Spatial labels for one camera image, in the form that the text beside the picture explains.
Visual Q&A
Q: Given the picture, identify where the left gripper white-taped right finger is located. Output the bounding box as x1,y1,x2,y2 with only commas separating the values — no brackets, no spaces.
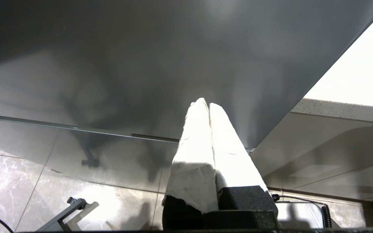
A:
209,103,278,215

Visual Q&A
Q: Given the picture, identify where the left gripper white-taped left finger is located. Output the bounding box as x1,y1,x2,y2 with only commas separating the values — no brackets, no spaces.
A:
162,98,220,230

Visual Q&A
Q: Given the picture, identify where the beige base cabinet front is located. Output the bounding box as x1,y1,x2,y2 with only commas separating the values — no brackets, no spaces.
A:
251,112,373,203

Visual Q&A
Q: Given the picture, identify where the grey glossy cabinet door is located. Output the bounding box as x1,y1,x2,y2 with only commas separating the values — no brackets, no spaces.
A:
0,0,373,194

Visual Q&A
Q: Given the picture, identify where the black coiled cable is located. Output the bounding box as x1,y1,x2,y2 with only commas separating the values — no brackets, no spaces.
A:
272,194,333,229

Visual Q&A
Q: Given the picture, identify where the dark metal bracket bar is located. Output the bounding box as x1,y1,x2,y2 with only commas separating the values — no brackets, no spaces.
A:
36,196,100,232

